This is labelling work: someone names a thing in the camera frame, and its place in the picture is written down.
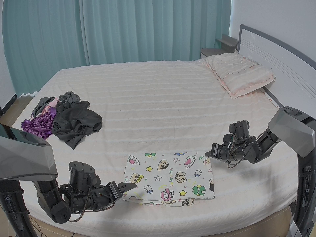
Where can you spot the white printed garment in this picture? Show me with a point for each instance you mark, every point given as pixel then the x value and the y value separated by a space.
pixel 170 179

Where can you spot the blue-green curtain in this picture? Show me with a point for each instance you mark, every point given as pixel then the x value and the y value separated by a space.
pixel 44 33
pixel 158 21

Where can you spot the pile of clothes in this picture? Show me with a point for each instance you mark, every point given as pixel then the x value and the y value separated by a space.
pixel 74 122

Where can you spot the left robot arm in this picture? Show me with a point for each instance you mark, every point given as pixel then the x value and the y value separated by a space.
pixel 27 157

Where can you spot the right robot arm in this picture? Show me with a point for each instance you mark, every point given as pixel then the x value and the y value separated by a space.
pixel 291 129

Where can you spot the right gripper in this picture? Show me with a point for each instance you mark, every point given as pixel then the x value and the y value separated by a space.
pixel 222 153

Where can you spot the grey bedside table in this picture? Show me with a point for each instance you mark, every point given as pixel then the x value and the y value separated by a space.
pixel 222 47

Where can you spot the cream pillow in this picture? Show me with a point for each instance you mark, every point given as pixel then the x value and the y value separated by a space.
pixel 243 74

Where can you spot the bed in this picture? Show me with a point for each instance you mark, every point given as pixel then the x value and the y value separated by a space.
pixel 160 102

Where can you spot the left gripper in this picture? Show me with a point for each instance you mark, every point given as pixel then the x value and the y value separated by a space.
pixel 111 192

